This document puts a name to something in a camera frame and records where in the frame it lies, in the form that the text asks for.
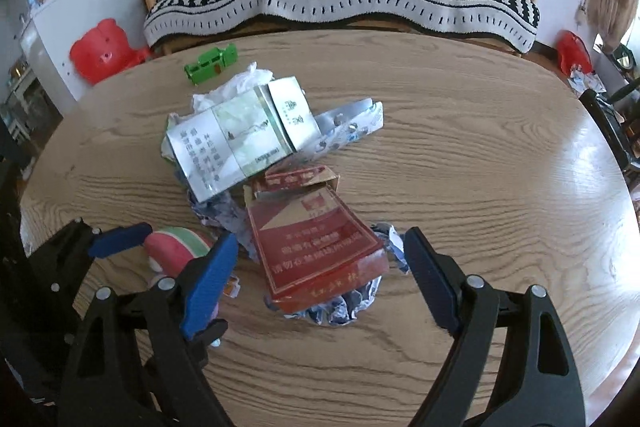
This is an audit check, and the red plastic stool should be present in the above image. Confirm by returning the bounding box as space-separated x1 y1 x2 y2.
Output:
70 18 152 86

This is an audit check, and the white green cigarette pack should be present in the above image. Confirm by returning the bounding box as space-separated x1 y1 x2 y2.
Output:
166 77 320 202

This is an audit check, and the red bag by wall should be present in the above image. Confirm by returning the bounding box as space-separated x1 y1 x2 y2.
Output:
555 30 593 76

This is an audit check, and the white cabinet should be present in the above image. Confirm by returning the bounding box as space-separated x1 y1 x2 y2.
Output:
20 0 148 115

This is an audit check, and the red green striped ball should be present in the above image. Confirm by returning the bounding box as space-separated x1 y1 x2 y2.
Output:
142 227 213 287

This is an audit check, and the white blue printed wrapper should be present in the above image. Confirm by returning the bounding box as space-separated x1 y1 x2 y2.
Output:
299 98 384 161

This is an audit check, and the green plastic toy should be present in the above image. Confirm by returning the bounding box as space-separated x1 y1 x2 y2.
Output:
184 43 238 86

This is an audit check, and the blue foil wrapper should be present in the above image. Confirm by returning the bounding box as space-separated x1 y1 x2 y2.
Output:
186 188 412 327

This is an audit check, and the red cigarette pack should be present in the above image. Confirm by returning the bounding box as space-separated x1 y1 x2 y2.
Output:
243 165 390 313

